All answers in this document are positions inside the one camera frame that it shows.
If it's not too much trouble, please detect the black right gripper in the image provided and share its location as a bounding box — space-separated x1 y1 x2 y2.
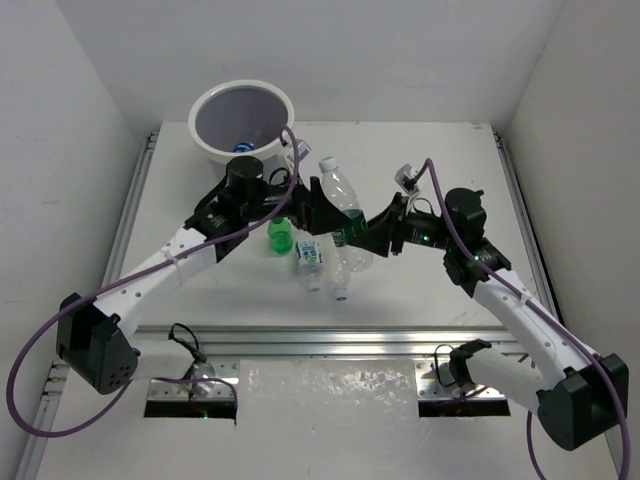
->
349 192 456 256

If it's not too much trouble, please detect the clear bottle dark green label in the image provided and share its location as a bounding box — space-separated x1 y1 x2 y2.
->
319 157 373 273

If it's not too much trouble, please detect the clear unlabelled bottle blue cap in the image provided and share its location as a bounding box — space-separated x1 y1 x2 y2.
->
325 243 351 302

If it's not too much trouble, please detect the clear bottle green white label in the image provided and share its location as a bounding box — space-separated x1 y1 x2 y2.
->
295 238 324 292

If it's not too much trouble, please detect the green plastic bottle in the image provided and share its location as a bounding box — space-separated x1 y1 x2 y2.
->
267 218 293 255

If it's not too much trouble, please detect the clear bottle dark blue label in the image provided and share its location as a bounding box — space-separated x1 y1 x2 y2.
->
233 142 256 153

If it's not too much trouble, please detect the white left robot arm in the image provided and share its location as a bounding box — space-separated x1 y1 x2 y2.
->
56 156 348 395

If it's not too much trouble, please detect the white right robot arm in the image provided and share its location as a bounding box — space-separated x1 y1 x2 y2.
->
349 188 629 451

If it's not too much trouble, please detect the grey bin with white rim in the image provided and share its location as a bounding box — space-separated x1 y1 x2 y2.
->
187 79 295 166

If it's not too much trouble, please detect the white front cover panel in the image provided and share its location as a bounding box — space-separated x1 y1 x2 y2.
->
237 359 418 425

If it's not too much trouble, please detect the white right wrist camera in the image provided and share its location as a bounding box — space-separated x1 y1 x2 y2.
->
394 164 427 198

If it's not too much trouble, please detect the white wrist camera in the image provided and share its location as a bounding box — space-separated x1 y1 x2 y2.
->
280 139 311 170
394 164 427 198

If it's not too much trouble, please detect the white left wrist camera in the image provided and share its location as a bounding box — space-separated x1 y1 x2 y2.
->
280 139 311 170

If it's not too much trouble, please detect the aluminium left side rail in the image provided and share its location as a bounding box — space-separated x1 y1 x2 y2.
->
101 130 159 287

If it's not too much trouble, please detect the aluminium front rail frame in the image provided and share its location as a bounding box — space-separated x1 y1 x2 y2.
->
39 324 596 416

